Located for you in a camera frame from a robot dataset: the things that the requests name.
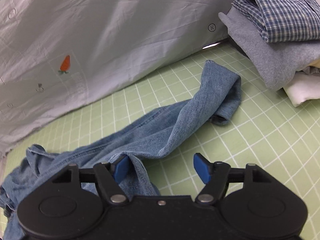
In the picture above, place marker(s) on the grey printed carrot sheet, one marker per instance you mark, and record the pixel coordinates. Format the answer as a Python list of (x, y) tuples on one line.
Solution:
[(59, 55)]

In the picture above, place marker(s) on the blue plaid shirt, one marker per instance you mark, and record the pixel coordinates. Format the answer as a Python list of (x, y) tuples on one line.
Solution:
[(282, 20)]

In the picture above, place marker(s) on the grey folded sweater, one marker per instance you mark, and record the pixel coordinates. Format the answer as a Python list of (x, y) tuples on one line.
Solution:
[(276, 63)]

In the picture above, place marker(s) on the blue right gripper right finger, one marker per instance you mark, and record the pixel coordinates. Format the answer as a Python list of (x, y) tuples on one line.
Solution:
[(207, 170)]

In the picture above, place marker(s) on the white folded garment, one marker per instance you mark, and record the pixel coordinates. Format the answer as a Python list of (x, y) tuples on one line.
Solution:
[(304, 86)]

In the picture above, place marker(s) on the green grid cutting mat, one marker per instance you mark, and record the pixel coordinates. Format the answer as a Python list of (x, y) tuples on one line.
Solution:
[(266, 130)]

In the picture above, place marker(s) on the blue denim jeans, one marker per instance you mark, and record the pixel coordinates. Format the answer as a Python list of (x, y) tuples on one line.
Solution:
[(152, 136)]

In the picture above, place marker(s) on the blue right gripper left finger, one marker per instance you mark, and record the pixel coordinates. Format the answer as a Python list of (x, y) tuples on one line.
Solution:
[(113, 172)]

